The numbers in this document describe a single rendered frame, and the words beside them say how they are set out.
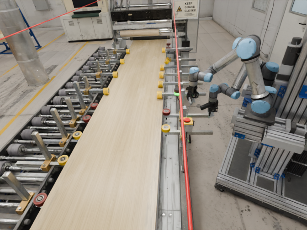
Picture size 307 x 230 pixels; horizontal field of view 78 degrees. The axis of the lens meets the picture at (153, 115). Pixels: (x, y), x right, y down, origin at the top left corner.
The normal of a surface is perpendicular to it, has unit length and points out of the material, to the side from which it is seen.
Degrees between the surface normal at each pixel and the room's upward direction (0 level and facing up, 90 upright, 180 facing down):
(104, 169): 0
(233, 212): 0
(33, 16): 90
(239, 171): 0
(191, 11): 90
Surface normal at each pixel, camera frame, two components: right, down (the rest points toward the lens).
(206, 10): 0.00, 0.60
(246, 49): -0.64, 0.39
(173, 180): -0.06, -0.80
